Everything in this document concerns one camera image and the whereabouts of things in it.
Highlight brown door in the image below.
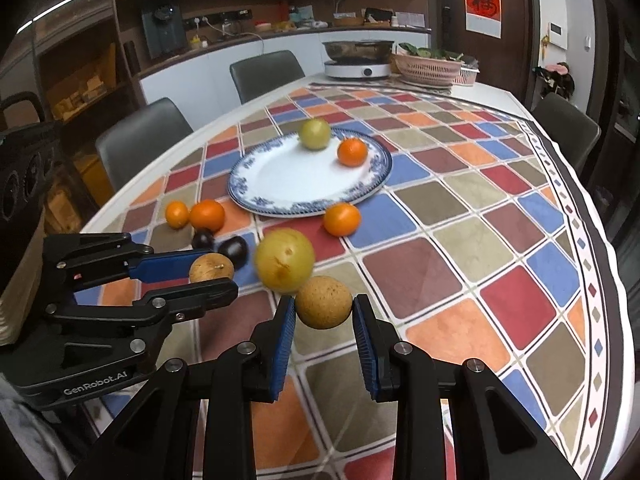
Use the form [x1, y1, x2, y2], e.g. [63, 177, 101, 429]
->
[432, 0, 531, 101]

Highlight tall black speaker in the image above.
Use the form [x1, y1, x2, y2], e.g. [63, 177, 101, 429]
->
[123, 40, 141, 76]

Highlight white lower cabinets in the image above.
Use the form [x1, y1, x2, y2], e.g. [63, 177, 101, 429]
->
[137, 30, 433, 126]

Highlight small white basket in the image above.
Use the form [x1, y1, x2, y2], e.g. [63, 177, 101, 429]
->
[452, 65, 483, 87]

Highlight black water dispenser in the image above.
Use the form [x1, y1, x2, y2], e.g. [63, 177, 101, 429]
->
[141, 2, 183, 58]

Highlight black power strip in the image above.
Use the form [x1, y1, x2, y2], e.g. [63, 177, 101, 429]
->
[182, 9, 253, 28]

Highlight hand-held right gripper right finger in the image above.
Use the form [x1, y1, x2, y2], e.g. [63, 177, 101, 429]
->
[351, 294, 583, 480]

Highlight steel pot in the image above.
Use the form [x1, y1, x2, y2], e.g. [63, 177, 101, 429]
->
[321, 40, 395, 63]

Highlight grey dining chair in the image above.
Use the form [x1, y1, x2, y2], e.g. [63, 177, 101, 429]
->
[230, 50, 306, 106]
[95, 97, 195, 193]
[530, 92, 602, 176]

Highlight person's left forearm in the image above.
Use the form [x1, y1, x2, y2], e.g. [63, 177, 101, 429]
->
[0, 200, 47, 348]

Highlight pink plastic basket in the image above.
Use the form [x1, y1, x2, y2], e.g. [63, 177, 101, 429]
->
[390, 52, 466, 86]

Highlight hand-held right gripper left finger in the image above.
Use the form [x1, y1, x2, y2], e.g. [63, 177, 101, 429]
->
[75, 296, 297, 480]

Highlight pink item on rack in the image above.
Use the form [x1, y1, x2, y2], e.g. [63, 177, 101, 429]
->
[537, 62, 573, 96]

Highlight white induction cooker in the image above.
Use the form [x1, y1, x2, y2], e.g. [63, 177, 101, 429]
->
[324, 59, 393, 81]

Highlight blue patterned white plate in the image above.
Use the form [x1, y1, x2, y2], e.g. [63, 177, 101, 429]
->
[227, 126, 392, 218]

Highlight green leafy vegetables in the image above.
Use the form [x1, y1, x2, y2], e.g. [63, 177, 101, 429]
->
[397, 42, 463, 61]

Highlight green pear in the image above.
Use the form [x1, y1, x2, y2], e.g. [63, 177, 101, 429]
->
[299, 118, 332, 151]

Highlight small orange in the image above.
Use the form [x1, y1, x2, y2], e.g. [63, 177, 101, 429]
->
[165, 201, 190, 230]

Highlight black framed glass door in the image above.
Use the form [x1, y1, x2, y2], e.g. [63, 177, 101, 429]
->
[597, 0, 640, 261]

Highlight small brown pear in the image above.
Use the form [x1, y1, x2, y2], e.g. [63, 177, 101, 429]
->
[189, 253, 235, 285]

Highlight round brown pear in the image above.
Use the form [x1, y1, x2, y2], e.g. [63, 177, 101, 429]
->
[295, 276, 354, 331]

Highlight black crate with round holes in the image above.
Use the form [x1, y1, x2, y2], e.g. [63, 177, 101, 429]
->
[0, 92, 63, 231]

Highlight large yellow pear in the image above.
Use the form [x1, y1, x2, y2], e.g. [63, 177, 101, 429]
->
[254, 228, 316, 295]

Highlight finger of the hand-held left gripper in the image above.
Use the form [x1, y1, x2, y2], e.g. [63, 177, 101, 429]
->
[41, 232, 211, 293]
[44, 279, 240, 375]

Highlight red and white door poster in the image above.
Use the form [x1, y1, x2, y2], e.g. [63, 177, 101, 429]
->
[462, 0, 503, 38]

